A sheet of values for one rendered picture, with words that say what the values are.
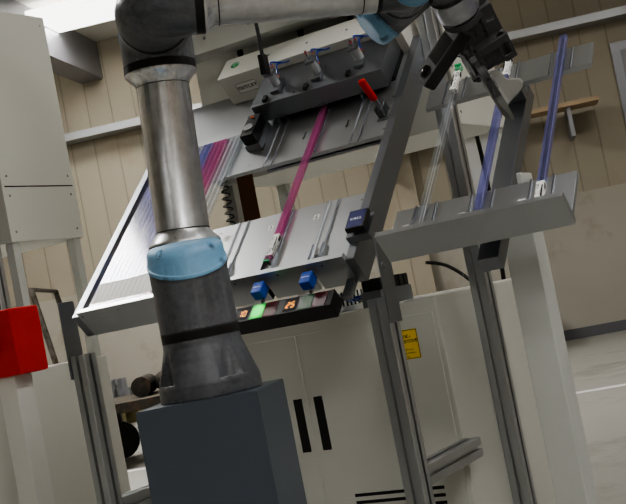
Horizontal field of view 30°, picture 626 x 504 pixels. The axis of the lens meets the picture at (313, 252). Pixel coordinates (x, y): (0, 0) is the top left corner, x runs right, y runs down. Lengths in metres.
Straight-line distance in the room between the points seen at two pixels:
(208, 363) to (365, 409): 0.93
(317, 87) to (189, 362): 1.09
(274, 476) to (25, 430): 1.35
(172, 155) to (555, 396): 0.83
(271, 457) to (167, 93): 0.60
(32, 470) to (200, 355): 1.30
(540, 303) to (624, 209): 7.10
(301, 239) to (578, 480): 0.70
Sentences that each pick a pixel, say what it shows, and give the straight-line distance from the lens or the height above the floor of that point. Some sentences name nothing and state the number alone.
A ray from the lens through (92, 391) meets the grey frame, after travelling 2.59.
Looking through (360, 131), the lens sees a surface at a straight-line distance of 2.50.
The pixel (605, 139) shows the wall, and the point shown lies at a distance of 9.30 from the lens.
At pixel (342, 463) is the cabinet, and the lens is 2.61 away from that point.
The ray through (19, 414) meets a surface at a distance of 2.92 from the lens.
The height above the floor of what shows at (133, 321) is 0.69.
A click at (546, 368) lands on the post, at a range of 2.19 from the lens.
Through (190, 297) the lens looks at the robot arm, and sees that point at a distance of 1.68.
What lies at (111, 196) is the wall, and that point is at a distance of 9.84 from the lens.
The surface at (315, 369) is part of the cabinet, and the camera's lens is 2.60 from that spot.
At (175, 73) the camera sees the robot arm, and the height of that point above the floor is 1.05.
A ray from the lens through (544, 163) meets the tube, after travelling 2.04.
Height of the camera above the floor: 0.65
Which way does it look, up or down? 2 degrees up
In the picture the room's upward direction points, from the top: 11 degrees counter-clockwise
